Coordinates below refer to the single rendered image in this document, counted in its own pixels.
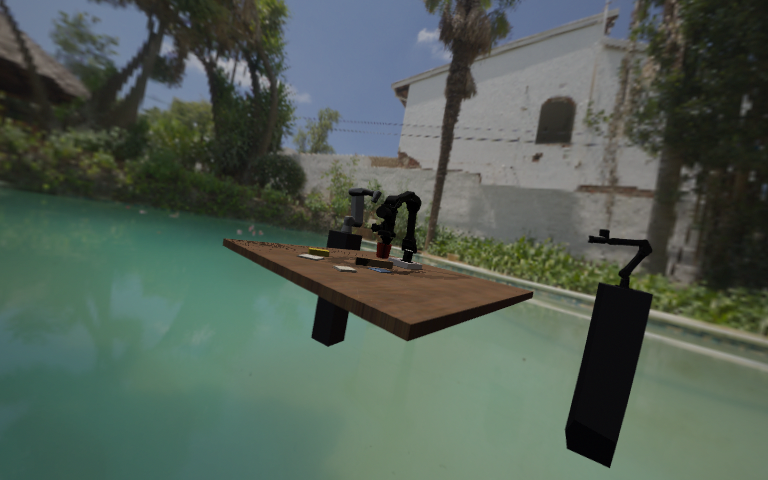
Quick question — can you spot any dark red translucent cup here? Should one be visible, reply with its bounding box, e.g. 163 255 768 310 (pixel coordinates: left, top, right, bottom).
376 242 392 259

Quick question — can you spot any light wooden beam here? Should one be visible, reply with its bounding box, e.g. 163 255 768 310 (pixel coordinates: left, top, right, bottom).
354 257 394 269

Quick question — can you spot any yellow rectangular block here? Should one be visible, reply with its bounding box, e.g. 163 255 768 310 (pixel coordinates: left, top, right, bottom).
307 247 329 257

